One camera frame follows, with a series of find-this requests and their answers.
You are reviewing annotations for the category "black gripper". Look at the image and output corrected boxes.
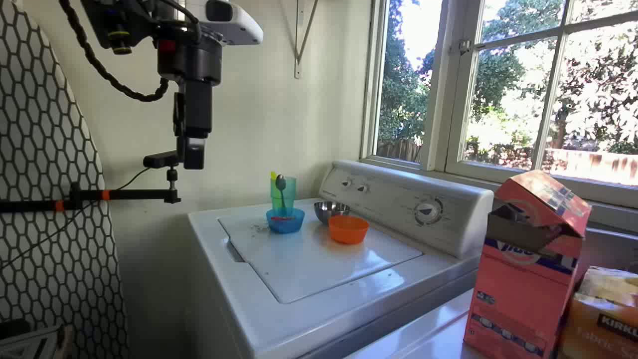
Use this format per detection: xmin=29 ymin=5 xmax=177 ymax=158
xmin=181 ymin=79 xmax=214 ymax=172

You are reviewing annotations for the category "orange Tide detergent box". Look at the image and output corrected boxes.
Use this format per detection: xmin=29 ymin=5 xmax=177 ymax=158
xmin=462 ymin=168 xmax=593 ymax=359

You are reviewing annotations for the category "Kirkland fabric softener box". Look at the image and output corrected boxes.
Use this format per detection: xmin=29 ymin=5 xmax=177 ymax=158
xmin=555 ymin=266 xmax=638 ymax=359

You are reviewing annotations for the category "yellow-green plastic spoon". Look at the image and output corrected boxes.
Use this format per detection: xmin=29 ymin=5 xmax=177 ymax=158
xmin=266 ymin=170 xmax=280 ymax=204

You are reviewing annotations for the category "green plastic cup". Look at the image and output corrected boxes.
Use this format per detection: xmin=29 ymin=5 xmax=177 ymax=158
xmin=268 ymin=174 xmax=298 ymax=216

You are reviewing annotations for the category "blue plastic bowl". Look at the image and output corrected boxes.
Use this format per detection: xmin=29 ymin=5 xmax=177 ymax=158
xmin=264 ymin=206 xmax=306 ymax=236

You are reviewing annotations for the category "small metal bowl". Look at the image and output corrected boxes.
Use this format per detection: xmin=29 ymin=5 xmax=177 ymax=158
xmin=312 ymin=200 xmax=352 ymax=226

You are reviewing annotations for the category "hexagon patterned panel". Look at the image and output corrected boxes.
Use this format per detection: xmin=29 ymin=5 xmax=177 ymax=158
xmin=0 ymin=0 xmax=131 ymax=359

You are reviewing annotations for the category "white washing machine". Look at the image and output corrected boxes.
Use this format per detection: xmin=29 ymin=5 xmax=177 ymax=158
xmin=187 ymin=158 xmax=496 ymax=359

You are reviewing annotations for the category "orange plastic bowl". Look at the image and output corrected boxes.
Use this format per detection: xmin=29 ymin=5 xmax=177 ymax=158
xmin=326 ymin=214 xmax=370 ymax=246

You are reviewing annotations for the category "large washer dial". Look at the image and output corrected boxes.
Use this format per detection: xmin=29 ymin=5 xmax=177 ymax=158
xmin=414 ymin=198 xmax=444 ymax=228

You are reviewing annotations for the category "black white equipment piece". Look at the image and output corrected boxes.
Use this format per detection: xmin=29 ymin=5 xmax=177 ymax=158
xmin=0 ymin=318 xmax=75 ymax=359

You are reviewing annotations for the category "white framed window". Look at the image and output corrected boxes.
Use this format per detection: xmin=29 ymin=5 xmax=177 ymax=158
xmin=360 ymin=0 xmax=638 ymax=210

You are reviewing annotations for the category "white dryer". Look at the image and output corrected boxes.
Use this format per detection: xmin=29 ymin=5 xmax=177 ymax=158
xmin=344 ymin=226 xmax=638 ymax=359

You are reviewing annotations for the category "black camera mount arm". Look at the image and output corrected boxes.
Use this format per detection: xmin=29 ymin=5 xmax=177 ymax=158
xmin=0 ymin=150 xmax=183 ymax=216

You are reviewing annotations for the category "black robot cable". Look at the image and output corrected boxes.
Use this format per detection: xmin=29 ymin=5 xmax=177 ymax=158
xmin=57 ymin=0 xmax=171 ymax=107

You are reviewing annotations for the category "hanging wall cord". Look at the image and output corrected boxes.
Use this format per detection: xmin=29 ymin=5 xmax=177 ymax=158
xmin=276 ymin=0 xmax=320 ymax=83

